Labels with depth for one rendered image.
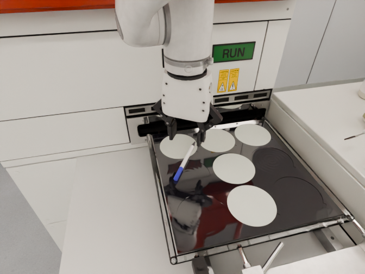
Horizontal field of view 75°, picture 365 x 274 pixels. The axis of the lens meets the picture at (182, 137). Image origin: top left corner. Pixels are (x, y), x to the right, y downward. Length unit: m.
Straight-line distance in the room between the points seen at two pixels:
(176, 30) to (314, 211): 0.44
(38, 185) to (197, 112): 0.60
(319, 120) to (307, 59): 2.22
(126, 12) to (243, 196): 0.41
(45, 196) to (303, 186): 0.78
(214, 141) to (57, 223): 0.68
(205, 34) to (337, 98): 0.54
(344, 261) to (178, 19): 0.50
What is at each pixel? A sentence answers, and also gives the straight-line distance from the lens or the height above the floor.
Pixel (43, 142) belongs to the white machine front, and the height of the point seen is 0.89.
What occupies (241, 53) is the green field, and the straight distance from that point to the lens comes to 0.69.
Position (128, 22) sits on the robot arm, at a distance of 0.35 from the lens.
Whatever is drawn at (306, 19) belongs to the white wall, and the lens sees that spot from 2.71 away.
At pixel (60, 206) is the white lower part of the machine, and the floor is 0.61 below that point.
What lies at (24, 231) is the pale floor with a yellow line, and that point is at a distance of 1.78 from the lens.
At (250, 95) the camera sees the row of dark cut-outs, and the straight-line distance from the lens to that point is 0.76.
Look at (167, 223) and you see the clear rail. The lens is 0.49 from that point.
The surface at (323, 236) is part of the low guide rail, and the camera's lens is 0.62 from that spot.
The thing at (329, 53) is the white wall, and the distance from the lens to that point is 3.05.
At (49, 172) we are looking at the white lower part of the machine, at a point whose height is 0.78.
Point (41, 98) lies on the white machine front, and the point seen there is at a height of 1.03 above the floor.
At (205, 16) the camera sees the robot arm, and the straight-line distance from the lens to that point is 0.40.
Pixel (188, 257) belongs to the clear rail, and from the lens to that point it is 0.46.
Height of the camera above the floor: 1.32
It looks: 39 degrees down
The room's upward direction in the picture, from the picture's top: straight up
